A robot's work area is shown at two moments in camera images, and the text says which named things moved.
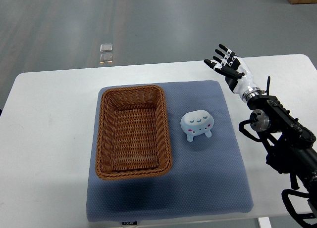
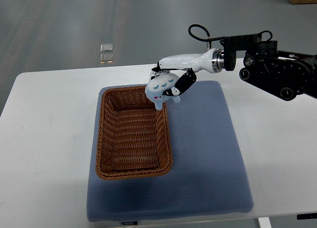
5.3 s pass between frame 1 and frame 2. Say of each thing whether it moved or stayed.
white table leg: stayed
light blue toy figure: moved
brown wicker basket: stayed
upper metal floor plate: stayed
